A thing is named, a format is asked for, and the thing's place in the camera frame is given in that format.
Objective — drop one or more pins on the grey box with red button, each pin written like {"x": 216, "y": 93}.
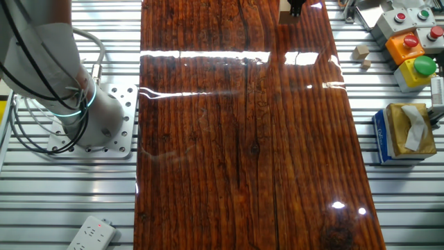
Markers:
{"x": 435, "y": 33}
{"x": 399, "y": 17}

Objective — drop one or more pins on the glossy brown wooden board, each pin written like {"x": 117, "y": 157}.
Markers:
{"x": 208, "y": 156}

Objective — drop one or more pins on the metal bracket with bolts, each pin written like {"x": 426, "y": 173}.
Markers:
{"x": 348, "y": 15}

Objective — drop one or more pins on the orange box with red button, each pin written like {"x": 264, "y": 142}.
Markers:
{"x": 409, "y": 48}

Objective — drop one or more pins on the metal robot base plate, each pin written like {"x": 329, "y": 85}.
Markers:
{"x": 125, "y": 104}

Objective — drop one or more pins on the small wooden block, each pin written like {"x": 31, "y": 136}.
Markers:
{"x": 284, "y": 17}

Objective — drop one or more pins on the grey box with green button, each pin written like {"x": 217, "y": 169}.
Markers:
{"x": 423, "y": 14}

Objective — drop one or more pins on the yellow box with green button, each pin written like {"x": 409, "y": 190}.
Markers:
{"x": 412, "y": 78}

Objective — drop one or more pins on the white power strip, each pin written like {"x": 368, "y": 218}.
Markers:
{"x": 92, "y": 234}

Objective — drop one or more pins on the gold tissue box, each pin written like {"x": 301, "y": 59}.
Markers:
{"x": 399, "y": 139}

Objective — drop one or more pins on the tiny wooden cube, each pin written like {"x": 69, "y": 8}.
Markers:
{"x": 366, "y": 64}

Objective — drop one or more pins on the silver camera with ribbed housing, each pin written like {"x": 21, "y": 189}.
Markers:
{"x": 437, "y": 92}

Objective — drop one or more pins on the blue and white tissue pack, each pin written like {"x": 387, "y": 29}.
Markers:
{"x": 381, "y": 142}

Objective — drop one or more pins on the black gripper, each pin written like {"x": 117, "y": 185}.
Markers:
{"x": 297, "y": 1}

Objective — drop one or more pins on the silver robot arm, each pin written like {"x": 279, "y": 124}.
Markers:
{"x": 52, "y": 62}

